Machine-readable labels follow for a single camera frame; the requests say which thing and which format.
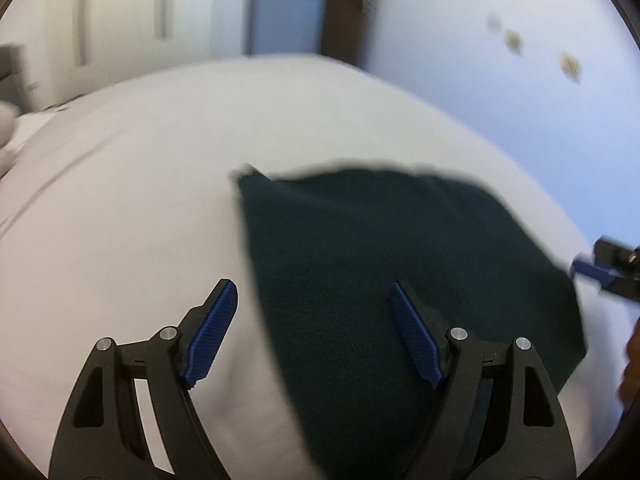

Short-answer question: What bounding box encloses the brown wooden door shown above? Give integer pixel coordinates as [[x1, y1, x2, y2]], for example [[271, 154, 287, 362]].
[[320, 0, 374, 67]]

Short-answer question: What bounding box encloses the beige wall socket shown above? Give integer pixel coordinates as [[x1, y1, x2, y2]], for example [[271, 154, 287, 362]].
[[560, 53, 582, 84]]

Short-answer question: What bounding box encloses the beige wall switch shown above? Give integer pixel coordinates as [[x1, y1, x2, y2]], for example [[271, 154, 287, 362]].
[[504, 29, 524, 56]]

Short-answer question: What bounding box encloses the white bed mattress sheet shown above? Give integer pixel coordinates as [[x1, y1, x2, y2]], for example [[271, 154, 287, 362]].
[[0, 54, 632, 480]]

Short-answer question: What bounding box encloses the dark green knit sweater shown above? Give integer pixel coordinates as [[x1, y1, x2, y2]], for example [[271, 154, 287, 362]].
[[238, 169, 586, 479]]

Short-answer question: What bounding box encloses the person's right hand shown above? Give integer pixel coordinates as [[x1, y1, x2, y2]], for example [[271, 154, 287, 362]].
[[618, 320, 640, 410]]

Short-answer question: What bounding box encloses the beige folded duvet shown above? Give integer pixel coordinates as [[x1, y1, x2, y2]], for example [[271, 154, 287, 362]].
[[0, 102, 20, 178]]

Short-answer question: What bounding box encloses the white wardrobe with handles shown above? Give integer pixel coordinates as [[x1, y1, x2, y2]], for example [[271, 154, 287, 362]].
[[19, 0, 256, 106]]

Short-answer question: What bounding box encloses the grey upholstered headboard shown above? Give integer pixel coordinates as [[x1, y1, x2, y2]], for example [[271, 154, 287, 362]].
[[0, 44, 37, 113]]

